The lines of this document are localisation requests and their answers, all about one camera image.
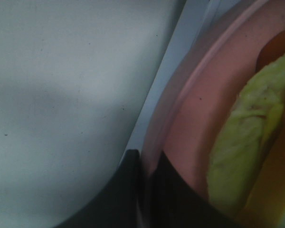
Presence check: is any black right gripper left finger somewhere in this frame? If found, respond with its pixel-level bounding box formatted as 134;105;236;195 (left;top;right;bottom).
57;150;140;228

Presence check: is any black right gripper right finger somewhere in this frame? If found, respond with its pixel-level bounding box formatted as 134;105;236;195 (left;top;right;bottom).
150;153;241;228

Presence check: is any pink round plate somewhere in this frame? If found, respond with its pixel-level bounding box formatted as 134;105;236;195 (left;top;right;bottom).
139;0;285;214

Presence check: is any white microwave oven body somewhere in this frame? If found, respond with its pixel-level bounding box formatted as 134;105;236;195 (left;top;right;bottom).
0;0;212;228

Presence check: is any white bread sandwich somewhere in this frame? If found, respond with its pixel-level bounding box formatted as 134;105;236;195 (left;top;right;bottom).
207;30;285;228

